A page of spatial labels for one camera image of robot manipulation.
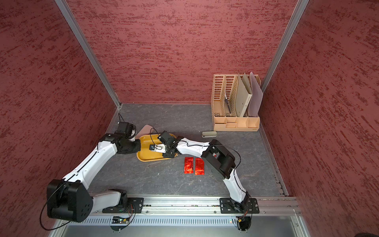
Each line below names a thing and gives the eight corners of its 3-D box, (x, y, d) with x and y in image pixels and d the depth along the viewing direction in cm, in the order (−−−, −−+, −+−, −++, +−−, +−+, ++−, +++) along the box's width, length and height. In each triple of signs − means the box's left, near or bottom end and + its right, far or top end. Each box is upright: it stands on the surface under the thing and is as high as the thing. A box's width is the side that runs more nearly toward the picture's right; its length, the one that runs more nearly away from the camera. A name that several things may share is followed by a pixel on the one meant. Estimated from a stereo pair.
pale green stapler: (201, 137, 103) (201, 134, 100) (201, 133, 105) (201, 131, 103) (216, 137, 103) (217, 134, 101) (216, 133, 105) (216, 131, 103)
